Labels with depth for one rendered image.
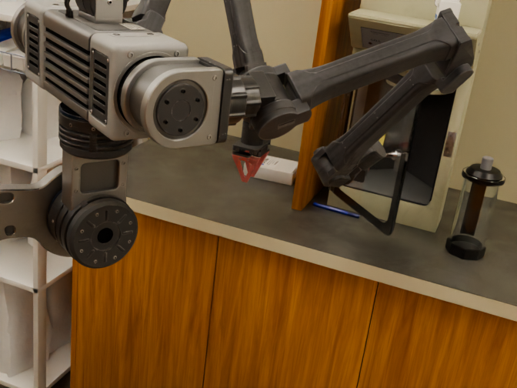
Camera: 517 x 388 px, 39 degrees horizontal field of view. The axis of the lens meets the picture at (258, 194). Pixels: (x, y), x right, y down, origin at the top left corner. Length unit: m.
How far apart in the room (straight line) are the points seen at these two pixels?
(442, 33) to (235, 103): 0.41
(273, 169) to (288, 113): 1.05
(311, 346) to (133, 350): 0.59
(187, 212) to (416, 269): 0.62
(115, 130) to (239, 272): 0.94
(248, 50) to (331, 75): 0.53
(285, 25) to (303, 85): 1.29
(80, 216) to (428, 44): 0.69
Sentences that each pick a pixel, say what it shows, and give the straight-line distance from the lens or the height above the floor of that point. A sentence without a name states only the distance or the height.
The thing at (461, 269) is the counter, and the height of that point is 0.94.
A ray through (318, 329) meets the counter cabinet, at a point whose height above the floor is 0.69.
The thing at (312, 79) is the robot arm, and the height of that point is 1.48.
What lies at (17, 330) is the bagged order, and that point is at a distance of 2.68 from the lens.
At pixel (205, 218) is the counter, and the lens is 1.95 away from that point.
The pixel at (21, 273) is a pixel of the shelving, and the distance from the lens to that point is 2.55.
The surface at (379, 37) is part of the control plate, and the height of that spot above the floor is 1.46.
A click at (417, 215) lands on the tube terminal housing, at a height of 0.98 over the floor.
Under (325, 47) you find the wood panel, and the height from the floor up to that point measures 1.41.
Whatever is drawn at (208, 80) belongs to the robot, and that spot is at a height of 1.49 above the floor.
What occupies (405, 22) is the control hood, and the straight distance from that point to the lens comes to 1.85.
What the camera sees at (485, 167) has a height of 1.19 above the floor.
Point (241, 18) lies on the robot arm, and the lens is 1.76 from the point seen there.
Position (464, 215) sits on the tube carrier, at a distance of 1.94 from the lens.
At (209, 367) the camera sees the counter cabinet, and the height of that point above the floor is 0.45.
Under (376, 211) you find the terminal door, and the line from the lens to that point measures 1.91.
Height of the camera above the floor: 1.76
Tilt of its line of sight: 23 degrees down
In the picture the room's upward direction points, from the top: 7 degrees clockwise
